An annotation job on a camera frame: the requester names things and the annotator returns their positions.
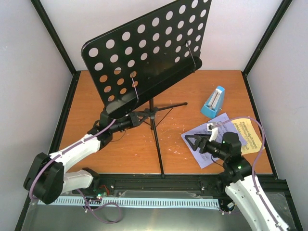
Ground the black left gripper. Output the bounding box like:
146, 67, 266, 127
111, 112, 149, 133

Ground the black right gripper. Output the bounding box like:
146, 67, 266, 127
185, 134, 228, 161

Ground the white sheet music page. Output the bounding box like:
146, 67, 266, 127
181, 113, 247, 168

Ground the blue metronome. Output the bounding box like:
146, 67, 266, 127
201, 86, 225, 119

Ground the black music stand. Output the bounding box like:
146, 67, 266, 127
80, 0, 213, 179

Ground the yellow sheet music page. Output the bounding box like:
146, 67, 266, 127
232, 118, 264, 155

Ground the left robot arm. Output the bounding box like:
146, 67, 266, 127
24, 108, 150, 205

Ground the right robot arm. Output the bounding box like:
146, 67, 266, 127
184, 132, 290, 231

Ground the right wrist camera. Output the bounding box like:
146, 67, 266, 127
206, 123, 218, 141

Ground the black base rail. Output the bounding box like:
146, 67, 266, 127
90, 174, 227, 198

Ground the light blue slotted cable duct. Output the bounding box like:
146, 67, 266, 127
52, 196, 219, 210

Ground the black cage frame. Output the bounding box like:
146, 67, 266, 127
14, 0, 304, 231

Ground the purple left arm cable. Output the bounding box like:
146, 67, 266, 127
28, 119, 116, 200

